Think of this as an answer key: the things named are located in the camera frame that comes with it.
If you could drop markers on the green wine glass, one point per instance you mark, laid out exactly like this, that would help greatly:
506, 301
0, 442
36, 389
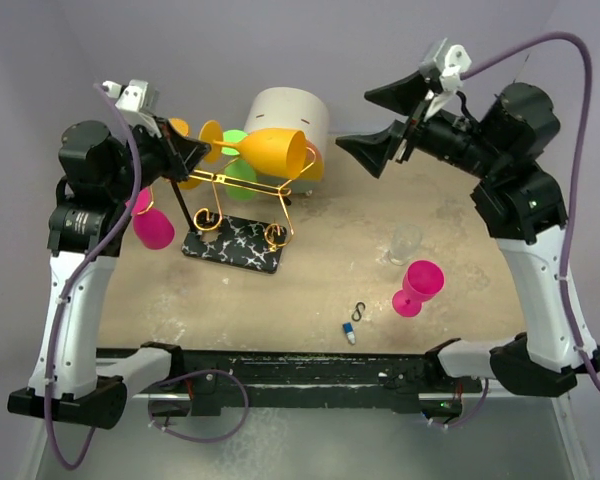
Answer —
237, 167

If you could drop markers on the white round drawer cabinet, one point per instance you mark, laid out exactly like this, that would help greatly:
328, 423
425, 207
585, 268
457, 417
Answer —
292, 108

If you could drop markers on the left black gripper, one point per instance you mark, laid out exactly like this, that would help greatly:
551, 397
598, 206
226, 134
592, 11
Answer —
180, 153

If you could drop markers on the black s-hook carabiner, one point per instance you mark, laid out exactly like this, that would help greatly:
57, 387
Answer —
358, 311

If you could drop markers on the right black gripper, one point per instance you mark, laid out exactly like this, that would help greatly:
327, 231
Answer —
406, 95

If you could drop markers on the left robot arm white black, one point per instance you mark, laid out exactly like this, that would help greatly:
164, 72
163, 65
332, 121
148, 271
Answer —
86, 229

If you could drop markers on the orange wine glass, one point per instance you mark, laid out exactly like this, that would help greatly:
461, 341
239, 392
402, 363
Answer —
185, 153
276, 152

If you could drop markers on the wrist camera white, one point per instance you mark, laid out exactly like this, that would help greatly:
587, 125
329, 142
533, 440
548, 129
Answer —
443, 65
137, 96

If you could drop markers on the pink wine glass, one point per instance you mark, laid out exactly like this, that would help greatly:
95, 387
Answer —
151, 226
422, 281

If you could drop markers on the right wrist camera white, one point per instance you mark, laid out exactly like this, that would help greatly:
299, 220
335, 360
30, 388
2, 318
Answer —
443, 65

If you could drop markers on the gold wire wine glass rack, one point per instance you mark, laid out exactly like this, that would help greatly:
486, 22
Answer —
250, 238

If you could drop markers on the small blue white bottle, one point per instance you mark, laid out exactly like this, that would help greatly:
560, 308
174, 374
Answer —
349, 333

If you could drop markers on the clear wine glass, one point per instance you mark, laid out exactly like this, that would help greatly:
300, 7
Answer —
405, 242

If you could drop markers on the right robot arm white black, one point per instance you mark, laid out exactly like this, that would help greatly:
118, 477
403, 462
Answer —
524, 211

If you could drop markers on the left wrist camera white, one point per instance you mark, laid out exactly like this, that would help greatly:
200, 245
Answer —
137, 96

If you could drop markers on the pink wine glass front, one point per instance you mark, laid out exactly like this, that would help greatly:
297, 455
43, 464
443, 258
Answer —
422, 281

